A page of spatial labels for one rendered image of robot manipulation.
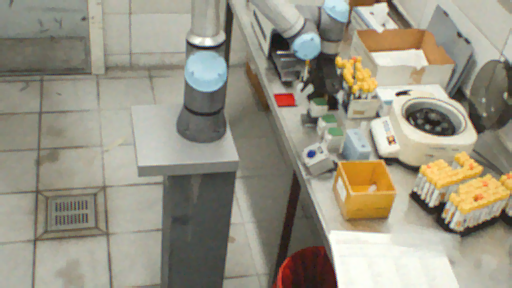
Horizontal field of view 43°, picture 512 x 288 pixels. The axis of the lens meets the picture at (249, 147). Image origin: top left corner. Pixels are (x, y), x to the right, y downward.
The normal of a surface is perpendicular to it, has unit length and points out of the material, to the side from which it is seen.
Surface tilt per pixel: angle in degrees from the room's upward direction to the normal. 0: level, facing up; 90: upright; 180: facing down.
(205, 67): 7
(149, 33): 90
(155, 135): 1
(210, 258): 90
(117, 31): 90
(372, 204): 90
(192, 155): 1
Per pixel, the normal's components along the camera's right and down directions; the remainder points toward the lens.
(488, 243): 0.11, -0.77
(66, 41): 0.21, 0.64
